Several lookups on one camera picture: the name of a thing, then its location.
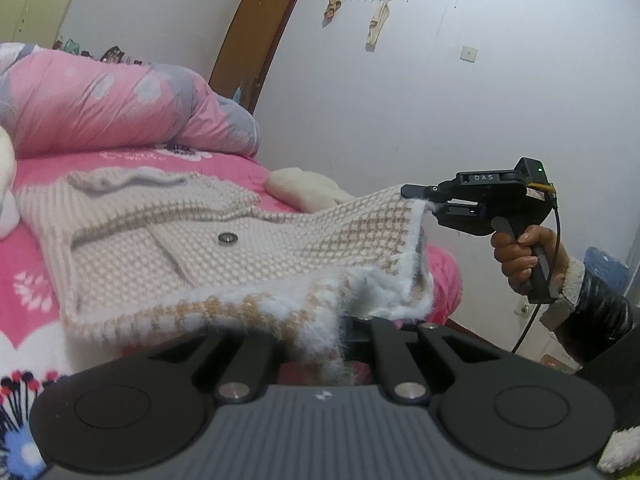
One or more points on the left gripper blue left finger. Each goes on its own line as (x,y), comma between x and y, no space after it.
(250,371)

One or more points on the person's right hand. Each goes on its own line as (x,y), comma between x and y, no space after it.
(517,259)

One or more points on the folded cream garment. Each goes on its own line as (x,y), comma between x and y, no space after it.
(305,190)

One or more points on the brown wooden door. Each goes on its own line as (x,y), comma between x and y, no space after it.
(244,59)

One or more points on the pink grey floral duvet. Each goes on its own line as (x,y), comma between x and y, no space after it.
(55,102)

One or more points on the yellow wardrobe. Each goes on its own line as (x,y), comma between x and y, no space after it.
(32,21)

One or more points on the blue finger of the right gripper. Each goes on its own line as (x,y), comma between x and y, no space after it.
(420,192)

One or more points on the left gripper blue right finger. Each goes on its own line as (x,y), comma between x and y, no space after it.
(384,348)

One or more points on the black jacket sleeve forearm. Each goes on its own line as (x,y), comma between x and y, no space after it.
(599,329)

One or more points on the cream fleece garment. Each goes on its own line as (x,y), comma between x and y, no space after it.
(9,213)

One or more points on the pink floral bed sheet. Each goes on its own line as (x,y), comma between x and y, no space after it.
(36,351)

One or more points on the white wall switch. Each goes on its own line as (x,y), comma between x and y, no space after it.
(468,54)

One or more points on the beige white checked knit jacket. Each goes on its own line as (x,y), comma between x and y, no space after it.
(138,256)

